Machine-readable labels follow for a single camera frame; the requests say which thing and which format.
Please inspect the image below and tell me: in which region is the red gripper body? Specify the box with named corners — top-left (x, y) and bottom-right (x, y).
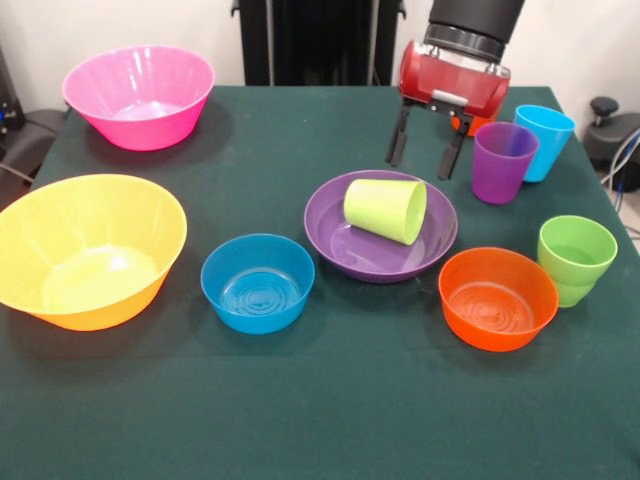
top-left (398, 39), bottom-right (512, 126)

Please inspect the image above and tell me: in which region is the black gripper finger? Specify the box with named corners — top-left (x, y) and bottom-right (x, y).
top-left (384, 102), bottom-right (412, 168)
top-left (437, 119), bottom-right (472, 181)

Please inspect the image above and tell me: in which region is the lime yellow cup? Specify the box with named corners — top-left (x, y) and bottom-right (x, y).
top-left (343, 178), bottom-right (429, 246)

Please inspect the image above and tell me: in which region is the purple bowl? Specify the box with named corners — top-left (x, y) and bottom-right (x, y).
top-left (303, 169), bottom-right (459, 284)

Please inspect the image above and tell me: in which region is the black computer tower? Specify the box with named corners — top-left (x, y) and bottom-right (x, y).
top-left (0, 44), bottom-right (26, 146)

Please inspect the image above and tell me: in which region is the orange cup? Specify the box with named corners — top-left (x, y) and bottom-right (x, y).
top-left (448, 113), bottom-right (496, 139)

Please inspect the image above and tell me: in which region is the purple cup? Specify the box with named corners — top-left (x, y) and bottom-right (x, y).
top-left (471, 121), bottom-right (540, 206)

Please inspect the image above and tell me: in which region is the blue cup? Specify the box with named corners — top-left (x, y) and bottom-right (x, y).
top-left (514, 104), bottom-right (576, 184)

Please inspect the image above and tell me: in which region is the green cup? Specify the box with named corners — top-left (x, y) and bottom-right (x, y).
top-left (549, 277), bottom-right (600, 309)
top-left (537, 215), bottom-right (619, 289)

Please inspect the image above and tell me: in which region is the black equipment with knob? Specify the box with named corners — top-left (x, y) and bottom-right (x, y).
top-left (583, 97), bottom-right (640, 174)

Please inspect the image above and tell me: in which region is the small orange bowl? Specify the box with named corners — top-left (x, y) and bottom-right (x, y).
top-left (437, 246), bottom-right (560, 353)

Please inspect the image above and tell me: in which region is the small blue bowl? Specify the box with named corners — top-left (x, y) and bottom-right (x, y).
top-left (200, 233), bottom-right (317, 335)

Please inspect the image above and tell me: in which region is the dark green tablecloth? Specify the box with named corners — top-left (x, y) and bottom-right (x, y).
top-left (0, 84), bottom-right (640, 480)

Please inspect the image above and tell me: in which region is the large pink bowl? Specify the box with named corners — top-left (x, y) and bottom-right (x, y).
top-left (61, 44), bottom-right (217, 152)

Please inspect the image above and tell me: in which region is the large orange yellow bowl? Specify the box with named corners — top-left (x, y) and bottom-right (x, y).
top-left (0, 173), bottom-right (189, 332)

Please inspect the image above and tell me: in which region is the blue cable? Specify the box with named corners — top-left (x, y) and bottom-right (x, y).
top-left (602, 127), bottom-right (640, 211)

